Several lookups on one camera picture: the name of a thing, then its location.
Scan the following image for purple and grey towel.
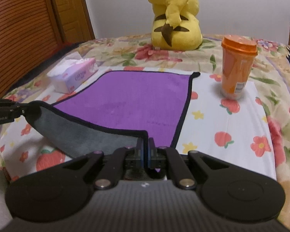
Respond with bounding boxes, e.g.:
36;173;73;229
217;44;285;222
24;71;200;158

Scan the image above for orange plastic cup with lid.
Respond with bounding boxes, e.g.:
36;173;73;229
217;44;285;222
221;35;258;100

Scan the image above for floral bed quilt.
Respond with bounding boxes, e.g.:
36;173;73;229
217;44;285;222
0;34;290;229

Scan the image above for pink tissue box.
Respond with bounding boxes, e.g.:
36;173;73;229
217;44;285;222
47;58;98;94

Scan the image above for yellow Pikachu plush toy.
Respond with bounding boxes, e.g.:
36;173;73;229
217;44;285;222
148;0;203;51

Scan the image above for wooden door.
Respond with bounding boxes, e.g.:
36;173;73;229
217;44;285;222
52;0;95;43

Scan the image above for wooden slatted headboard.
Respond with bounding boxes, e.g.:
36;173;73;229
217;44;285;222
0;0;63;97

